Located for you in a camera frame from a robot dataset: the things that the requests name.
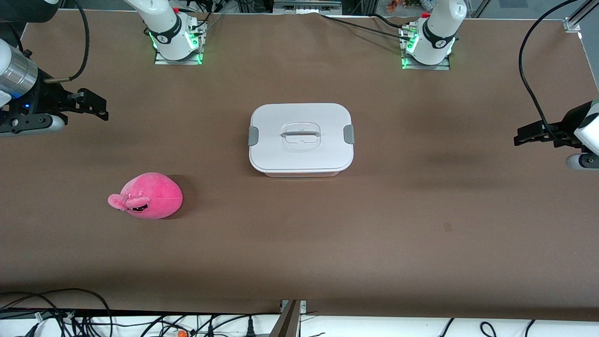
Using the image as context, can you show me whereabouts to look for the pink plush toy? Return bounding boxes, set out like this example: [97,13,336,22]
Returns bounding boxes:
[108,172,183,220]

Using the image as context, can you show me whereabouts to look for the white box lid grey clips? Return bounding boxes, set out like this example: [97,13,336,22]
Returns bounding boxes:
[248,103,355,173]

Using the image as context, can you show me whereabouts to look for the pink plastic storage box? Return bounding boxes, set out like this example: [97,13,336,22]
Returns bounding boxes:
[262,169,341,178]

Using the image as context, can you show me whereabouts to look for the aluminium corner profile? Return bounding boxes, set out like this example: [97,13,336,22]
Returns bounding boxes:
[563,0,599,32]

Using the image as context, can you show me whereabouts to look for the brown table cover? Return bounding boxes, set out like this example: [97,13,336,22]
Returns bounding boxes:
[0,9,599,322]

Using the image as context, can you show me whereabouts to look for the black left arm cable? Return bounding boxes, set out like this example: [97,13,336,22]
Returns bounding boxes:
[519,0,583,143]

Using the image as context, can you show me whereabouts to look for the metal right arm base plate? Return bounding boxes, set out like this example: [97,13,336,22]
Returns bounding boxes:
[154,21,205,65]

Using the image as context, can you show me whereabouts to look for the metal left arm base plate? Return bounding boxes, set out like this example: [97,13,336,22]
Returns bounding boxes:
[400,26,451,71]

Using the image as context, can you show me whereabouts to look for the short black table cable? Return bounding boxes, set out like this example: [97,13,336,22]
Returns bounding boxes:
[370,13,405,28]

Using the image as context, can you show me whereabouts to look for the long black table cable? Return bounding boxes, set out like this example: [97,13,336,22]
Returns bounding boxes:
[320,13,415,42]

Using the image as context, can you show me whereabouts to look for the black looped floor cable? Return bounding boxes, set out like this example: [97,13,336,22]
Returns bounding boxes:
[0,289,114,337]

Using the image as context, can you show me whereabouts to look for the grey metal background frame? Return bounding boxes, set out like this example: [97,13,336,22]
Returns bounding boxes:
[273,0,343,15]

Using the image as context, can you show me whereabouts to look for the aluminium frame profile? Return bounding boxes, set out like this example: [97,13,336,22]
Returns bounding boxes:
[269,300,307,337]

